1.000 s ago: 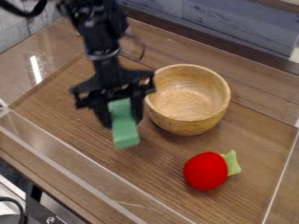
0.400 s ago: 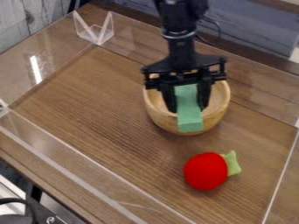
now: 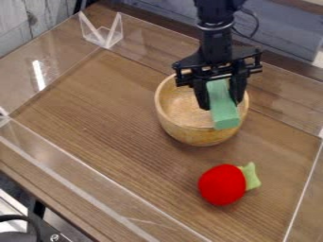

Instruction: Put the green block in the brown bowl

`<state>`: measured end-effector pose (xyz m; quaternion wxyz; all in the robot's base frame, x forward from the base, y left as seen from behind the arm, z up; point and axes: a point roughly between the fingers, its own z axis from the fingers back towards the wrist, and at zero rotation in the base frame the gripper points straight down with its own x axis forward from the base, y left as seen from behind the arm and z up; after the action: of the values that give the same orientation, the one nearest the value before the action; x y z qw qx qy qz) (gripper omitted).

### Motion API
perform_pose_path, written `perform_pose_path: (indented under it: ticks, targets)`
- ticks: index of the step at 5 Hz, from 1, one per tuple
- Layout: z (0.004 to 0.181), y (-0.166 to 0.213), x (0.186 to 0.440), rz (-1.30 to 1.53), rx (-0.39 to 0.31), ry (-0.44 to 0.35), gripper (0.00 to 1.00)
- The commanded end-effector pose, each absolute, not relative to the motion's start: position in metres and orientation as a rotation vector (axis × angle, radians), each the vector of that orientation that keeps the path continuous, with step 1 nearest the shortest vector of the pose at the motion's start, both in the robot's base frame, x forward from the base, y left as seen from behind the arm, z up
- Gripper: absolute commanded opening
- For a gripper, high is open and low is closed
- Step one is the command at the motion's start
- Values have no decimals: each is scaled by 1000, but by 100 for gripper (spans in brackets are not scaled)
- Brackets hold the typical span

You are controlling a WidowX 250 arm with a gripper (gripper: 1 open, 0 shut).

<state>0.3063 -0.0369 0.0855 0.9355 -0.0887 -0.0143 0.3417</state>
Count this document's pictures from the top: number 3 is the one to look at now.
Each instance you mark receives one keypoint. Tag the brown wooden bowl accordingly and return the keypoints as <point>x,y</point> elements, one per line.
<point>184,120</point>

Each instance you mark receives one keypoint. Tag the red plush tomato toy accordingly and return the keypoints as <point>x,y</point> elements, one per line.
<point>223,184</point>

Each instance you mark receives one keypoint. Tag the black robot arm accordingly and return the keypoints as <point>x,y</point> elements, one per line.
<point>216,15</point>

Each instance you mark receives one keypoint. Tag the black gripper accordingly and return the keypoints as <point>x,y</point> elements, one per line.
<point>212,60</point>

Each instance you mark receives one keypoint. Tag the clear acrylic tray wall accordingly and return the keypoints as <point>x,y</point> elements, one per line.
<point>108,212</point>

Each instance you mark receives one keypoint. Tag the green rectangular block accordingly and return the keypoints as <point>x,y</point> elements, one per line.
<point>223,108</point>

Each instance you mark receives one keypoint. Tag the black table frame bracket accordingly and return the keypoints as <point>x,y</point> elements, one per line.
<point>38,227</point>

